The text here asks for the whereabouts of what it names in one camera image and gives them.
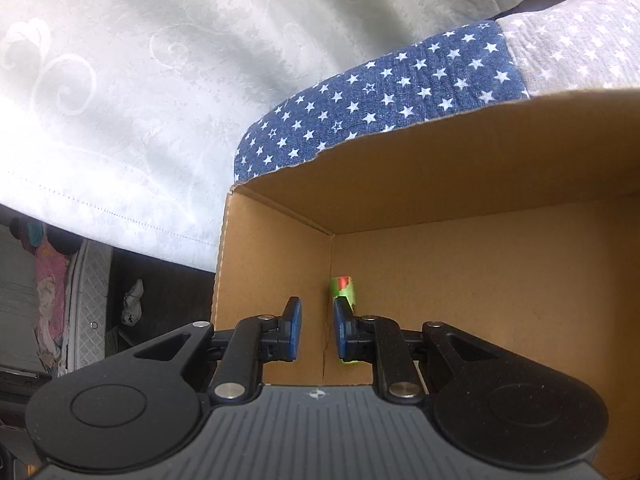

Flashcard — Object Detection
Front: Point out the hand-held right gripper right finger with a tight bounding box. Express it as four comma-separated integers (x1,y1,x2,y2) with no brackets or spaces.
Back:
332,298,501,404

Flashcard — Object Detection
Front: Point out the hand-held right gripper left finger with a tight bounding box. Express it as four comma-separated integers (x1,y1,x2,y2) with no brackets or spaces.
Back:
132,296,304,406

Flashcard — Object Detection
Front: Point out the green tube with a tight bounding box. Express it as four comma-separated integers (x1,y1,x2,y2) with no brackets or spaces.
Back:
327,275,362,365

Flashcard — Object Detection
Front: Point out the brown cardboard box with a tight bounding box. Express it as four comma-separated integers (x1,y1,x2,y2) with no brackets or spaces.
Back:
210,87,640,480

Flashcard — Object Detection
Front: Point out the white sock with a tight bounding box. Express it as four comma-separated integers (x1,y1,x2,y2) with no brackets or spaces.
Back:
121,279,145,329

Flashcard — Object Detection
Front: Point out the white quilted mattress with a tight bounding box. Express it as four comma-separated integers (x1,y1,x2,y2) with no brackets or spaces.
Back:
64,237,114,377

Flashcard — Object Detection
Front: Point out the star patterned patchwork blanket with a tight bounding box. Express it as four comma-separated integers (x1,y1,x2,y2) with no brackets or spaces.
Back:
234,0,640,183

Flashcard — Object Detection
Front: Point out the pink clothes pile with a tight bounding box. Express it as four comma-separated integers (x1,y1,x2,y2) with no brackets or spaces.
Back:
31,237,72,377

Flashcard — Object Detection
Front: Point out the white patterned curtain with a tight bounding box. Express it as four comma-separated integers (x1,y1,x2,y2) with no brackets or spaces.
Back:
0,0,531,273

